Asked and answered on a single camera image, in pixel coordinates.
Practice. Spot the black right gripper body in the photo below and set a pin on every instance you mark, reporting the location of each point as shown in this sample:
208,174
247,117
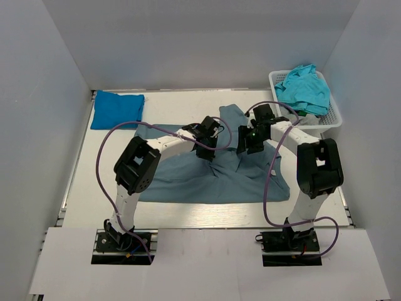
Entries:
247,145

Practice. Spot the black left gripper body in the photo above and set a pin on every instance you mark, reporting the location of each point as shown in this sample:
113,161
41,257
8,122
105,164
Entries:
206,149

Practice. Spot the grey-blue t shirt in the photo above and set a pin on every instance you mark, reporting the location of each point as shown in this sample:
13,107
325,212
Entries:
229,178

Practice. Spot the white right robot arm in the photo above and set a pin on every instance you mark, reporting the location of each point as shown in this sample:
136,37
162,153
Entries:
318,166

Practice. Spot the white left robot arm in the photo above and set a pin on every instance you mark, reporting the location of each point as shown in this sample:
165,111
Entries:
136,167

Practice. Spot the green garment in basket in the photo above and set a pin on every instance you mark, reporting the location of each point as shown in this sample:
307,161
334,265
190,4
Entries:
301,113

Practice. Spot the crumpled turquoise t shirt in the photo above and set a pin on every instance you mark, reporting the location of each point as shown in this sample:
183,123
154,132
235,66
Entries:
302,89

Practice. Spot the folded bright blue t shirt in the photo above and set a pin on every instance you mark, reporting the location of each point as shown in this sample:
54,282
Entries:
111,109

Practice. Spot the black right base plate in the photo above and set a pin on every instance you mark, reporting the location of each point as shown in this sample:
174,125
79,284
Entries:
278,250

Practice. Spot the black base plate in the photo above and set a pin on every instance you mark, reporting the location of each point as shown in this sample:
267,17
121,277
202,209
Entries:
106,252
278,250

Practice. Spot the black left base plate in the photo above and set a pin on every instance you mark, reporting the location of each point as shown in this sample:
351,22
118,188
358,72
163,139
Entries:
106,252

